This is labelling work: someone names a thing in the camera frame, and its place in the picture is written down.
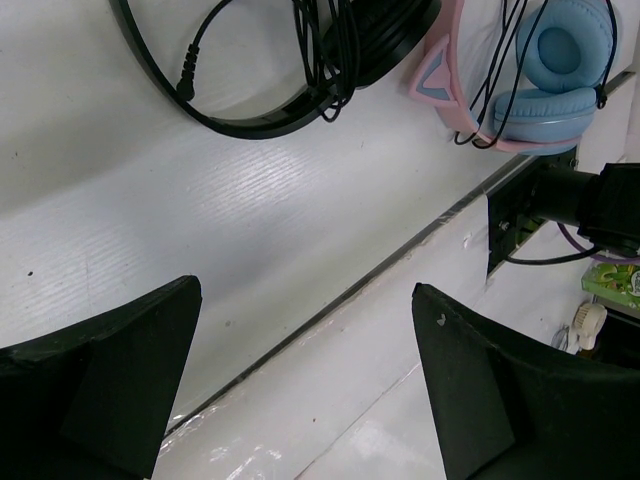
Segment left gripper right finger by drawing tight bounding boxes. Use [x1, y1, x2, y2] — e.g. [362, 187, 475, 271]
[412, 284, 639, 479]

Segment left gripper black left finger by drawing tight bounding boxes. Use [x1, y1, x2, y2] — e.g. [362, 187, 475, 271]
[1, 275, 202, 478]

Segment black wired headphones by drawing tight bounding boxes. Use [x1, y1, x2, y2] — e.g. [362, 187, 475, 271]
[114, 0, 442, 140]

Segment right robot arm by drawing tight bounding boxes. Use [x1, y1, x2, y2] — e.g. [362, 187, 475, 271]
[530, 163, 639, 259]

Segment pink blue cat-ear headphones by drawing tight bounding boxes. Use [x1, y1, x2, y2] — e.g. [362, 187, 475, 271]
[409, 1, 618, 155]

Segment small white handheld fan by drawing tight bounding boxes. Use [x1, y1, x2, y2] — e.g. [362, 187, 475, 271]
[572, 303, 607, 350]

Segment green printed box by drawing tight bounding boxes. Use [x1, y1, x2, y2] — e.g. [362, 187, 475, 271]
[581, 263, 639, 310]

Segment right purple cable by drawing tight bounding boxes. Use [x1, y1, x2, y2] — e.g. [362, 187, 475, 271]
[559, 222, 640, 266]

